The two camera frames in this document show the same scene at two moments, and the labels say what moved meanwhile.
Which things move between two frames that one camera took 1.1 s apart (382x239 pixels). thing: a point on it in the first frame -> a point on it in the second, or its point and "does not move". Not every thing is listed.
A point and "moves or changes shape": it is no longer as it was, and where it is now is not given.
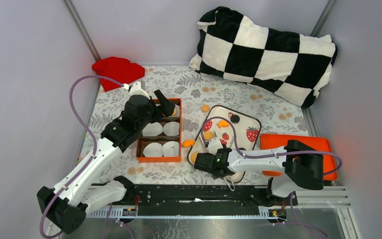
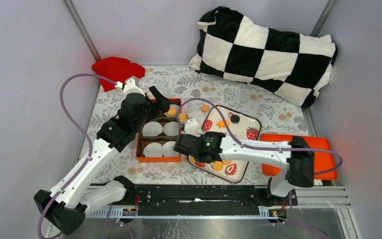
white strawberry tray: [223, 128] does not move
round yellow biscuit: [205, 108] does not move
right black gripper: [214, 177] -> [200, 137]
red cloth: [119, 68] does not move
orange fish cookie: [187, 143] moves or changes shape
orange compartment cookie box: [160, 141] does not move
